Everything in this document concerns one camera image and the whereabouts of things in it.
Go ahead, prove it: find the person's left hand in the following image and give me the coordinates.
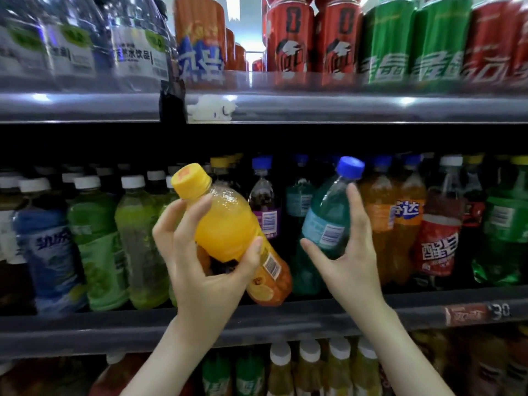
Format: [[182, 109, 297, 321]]
[[152, 194, 265, 331]]

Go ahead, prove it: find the person's right hand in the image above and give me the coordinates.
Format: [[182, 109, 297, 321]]
[[299, 183, 384, 314]]

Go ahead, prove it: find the teal Fanta bottle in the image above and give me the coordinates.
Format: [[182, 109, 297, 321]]
[[290, 156, 366, 298]]

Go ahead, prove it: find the orange juice bottle yellow cap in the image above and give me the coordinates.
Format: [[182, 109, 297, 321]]
[[170, 163, 294, 307]]

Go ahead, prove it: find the drinks shelf unit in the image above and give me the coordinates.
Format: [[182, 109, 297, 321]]
[[0, 78, 528, 396]]

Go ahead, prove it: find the red shelf label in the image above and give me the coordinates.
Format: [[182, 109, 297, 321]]
[[445, 303, 490, 327]]

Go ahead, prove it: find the digital price tag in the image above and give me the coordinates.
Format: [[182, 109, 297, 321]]
[[487, 301, 514, 322]]

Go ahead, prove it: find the row of soda cans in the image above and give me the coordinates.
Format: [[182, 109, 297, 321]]
[[173, 0, 528, 87]]

